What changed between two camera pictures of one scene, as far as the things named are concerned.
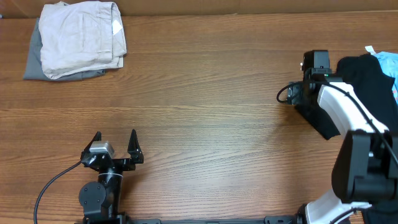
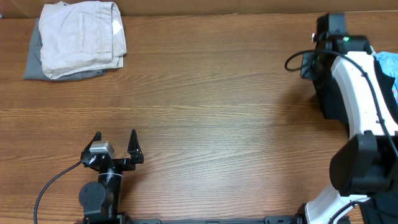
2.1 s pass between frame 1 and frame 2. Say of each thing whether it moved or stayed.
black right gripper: moved
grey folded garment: stayed
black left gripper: stayed
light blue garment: stayed
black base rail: stayed
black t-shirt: moved
